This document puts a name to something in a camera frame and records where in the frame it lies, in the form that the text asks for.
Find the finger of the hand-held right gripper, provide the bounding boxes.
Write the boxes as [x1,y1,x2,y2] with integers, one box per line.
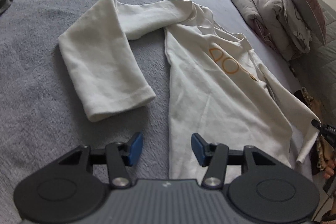
[311,119,336,144]

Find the white long-sleeve shirt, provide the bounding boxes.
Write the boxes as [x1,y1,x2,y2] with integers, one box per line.
[58,0,321,180]

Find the person's right hand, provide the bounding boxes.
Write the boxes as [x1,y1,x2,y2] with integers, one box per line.
[323,153,336,180]

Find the grey bed sheet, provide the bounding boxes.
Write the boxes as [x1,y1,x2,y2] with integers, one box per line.
[0,0,336,224]

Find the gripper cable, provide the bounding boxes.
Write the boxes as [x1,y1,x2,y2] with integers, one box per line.
[315,194,335,222]

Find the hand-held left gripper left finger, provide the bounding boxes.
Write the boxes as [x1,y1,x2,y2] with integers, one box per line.
[58,132,143,189]

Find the grey patterned folded quilt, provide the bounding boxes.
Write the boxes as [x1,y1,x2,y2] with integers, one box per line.
[238,0,313,54]

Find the grey quilted headboard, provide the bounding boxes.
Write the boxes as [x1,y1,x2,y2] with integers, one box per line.
[289,0,336,130]

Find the grey folded quilt pink underside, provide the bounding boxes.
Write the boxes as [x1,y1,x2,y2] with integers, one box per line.
[222,0,302,62]

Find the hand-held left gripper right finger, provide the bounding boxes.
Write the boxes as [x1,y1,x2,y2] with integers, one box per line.
[192,133,276,189]

